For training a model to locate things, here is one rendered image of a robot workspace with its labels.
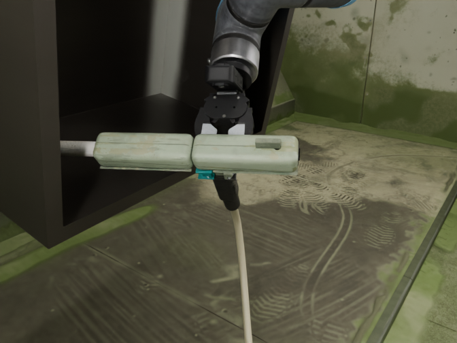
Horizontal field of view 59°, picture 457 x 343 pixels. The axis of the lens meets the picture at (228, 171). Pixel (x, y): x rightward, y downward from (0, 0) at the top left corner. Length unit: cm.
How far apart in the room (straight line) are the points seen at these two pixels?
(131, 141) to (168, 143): 6
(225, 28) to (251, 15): 6
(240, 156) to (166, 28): 64
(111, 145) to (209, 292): 63
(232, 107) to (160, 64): 52
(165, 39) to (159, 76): 10
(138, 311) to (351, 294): 57
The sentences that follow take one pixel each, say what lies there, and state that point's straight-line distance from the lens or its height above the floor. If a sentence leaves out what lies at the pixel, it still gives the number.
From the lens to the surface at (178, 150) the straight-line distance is 60.
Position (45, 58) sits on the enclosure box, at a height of 72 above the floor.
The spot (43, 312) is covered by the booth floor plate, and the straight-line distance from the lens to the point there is 119.
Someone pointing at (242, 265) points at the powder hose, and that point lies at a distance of 89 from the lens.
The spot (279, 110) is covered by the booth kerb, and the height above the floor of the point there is 13.
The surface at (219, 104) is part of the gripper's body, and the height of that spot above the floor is 62.
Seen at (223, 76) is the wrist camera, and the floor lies 67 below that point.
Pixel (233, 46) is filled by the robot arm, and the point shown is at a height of 70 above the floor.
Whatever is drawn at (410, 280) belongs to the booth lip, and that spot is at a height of 4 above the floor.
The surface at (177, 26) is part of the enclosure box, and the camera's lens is 113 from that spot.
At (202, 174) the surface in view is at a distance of 63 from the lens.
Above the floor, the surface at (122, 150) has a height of 57.
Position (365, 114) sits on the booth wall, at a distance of 262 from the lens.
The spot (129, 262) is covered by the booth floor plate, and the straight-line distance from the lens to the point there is 130.
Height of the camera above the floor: 77
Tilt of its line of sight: 23 degrees down
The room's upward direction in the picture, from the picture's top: straight up
